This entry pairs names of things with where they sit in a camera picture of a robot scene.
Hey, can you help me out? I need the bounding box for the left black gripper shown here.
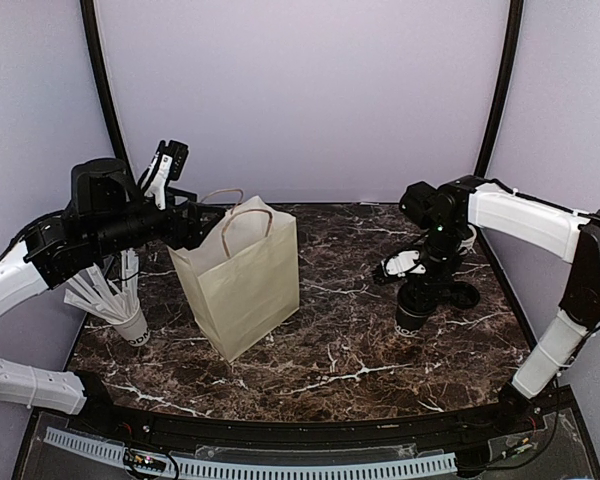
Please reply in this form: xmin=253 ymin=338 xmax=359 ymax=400
xmin=90 ymin=185 xmax=224 ymax=258

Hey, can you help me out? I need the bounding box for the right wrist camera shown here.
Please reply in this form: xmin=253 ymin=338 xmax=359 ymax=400
xmin=372 ymin=250 xmax=426 ymax=285

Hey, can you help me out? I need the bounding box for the grey slotted cable duct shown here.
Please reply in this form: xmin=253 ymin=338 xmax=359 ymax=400
xmin=43 ymin=427 xmax=457 ymax=479

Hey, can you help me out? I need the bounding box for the single black paper coffee cup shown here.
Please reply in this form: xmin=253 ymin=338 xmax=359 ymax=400
xmin=395 ymin=306 xmax=433 ymax=338

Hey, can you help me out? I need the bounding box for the black corner post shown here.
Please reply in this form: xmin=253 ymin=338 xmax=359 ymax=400
xmin=79 ymin=0 xmax=133 ymax=177
xmin=474 ymin=0 xmax=524 ymax=177

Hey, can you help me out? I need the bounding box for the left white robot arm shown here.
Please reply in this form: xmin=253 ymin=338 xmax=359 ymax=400
xmin=0 ymin=158 xmax=226 ymax=436

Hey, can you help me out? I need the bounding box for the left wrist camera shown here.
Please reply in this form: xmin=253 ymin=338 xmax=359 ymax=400
xmin=138 ymin=140 xmax=189 ymax=210

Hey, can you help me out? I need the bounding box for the right black corner post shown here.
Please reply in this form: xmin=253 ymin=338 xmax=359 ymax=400
xmin=474 ymin=0 xmax=524 ymax=177

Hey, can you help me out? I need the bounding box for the stack of white paper cups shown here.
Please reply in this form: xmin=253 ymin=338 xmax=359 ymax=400
xmin=459 ymin=224 xmax=477 ymax=252

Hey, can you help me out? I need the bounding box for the black front frame rail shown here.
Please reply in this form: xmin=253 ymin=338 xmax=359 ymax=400
xmin=29 ymin=384 xmax=571 ymax=451

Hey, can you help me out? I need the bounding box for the white cup holding straws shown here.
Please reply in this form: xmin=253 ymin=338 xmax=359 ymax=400
xmin=113 ymin=305 xmax=150 ymax=347

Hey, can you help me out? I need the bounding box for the cream paper bag with handles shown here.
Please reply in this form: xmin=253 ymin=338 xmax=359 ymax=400
xmin=169 ymin=196 xmax=300 ymax=362

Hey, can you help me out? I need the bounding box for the left black corner post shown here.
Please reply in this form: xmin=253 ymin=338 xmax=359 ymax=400
xmin=79 ymin=0 xmax=133 ymax=177

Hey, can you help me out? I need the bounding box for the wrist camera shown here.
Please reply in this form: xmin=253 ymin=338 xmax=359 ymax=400
xmin=138 ymin=140 xmax=189 ymax=210
xmin=372 ymin=250 xmax=426 ymax=285

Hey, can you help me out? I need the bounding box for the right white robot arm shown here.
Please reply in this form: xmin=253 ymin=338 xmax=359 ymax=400
xmin=382 ymin=175 xmax=600 ymax=434

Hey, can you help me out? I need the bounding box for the stack of black coffee lids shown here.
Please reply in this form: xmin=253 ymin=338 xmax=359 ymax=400
xmin=449 ymin=282 xmax=481 ymax=310

